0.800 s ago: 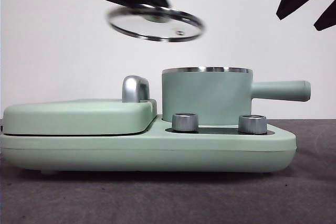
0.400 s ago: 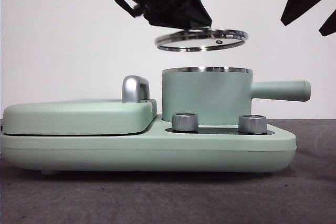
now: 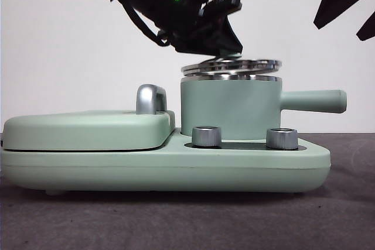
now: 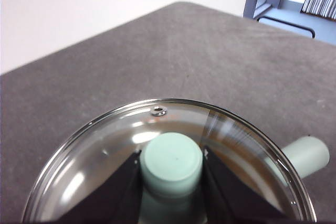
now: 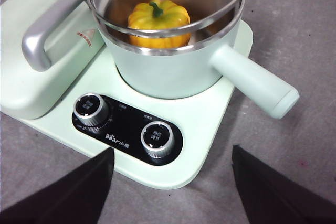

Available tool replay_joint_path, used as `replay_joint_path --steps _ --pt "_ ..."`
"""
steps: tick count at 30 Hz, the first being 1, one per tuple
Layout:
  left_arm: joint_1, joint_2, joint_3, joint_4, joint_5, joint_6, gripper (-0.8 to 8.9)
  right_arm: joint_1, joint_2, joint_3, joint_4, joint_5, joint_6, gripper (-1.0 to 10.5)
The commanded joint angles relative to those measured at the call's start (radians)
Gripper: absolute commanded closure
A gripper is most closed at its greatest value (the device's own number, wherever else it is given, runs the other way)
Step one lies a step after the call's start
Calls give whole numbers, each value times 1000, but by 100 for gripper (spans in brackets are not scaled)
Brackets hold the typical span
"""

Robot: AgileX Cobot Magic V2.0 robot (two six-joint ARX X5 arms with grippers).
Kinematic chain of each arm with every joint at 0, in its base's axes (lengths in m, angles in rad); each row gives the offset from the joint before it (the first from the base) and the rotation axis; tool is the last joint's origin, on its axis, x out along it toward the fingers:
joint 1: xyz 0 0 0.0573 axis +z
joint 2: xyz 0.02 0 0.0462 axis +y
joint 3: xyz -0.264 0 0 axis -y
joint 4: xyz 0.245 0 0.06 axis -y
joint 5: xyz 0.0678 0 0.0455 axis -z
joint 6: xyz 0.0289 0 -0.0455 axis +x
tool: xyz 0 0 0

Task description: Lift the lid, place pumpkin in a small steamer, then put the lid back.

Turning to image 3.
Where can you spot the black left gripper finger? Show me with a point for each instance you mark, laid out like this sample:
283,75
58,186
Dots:
230,45
196,48

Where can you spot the glass lid with green knob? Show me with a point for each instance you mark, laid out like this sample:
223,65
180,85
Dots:
234,65

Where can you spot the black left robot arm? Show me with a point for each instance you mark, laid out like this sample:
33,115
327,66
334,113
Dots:
158,1

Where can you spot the silver control knob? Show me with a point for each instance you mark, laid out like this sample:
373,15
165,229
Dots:
206,137
282,138

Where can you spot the mint green hinged grill cover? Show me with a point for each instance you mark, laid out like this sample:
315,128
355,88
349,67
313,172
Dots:
82,131

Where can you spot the mint green breakfast machine base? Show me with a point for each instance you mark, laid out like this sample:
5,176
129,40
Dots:
88,171

